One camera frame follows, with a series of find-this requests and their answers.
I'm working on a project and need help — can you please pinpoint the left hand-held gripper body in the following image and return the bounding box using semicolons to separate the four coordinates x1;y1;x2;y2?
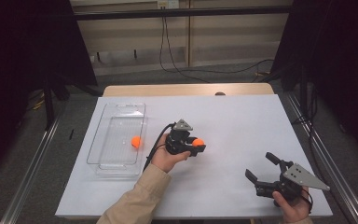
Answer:
165;119;195;156

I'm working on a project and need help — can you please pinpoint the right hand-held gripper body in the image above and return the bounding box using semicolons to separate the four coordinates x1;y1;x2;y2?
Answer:
254;160;331;203

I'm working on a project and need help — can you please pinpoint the orange ball with black mark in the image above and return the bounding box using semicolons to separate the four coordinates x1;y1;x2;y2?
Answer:
131;135;143;149

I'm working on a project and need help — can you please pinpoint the clear plastic container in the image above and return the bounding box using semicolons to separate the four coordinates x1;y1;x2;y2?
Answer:
86;102;148;179

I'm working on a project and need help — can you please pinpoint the person's left hand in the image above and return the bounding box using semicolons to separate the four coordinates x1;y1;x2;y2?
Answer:
150;133;192;174

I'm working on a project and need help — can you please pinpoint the person's right hand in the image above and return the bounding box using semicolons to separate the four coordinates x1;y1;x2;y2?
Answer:
272;187;312;224

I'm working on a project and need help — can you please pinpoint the white board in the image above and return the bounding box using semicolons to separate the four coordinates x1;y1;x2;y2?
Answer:
54;94;334;218

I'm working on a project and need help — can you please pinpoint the wooden table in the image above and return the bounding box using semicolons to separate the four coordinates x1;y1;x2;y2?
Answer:
102;82;275;97

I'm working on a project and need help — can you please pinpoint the black horizontal bar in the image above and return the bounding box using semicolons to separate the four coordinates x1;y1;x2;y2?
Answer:
73;5;293;21

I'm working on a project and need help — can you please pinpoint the black curtain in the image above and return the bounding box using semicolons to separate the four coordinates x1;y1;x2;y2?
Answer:
0;0;99;181
269;0;358;166

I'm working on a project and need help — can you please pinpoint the left hand-held gripper cable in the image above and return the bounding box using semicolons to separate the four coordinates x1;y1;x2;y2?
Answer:
143;122;176;172

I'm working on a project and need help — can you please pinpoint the hand-held gripper cable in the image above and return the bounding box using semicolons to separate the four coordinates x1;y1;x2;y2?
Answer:
299;188;314;216
143;122;176;172

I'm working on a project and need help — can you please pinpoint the right hand-held gripper cable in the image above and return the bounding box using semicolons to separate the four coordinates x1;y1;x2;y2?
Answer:
299;188;314;216

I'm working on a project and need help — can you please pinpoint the aluminium rail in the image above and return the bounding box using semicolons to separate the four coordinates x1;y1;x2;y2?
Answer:
0;108;64;224
285;92;358;224

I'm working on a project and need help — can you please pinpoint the black wall cable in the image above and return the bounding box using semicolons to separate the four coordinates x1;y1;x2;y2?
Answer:
158;17;213;84
163;17;275;75

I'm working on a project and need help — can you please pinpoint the white wall socket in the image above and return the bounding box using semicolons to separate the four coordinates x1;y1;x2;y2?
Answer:
157;0;180;9

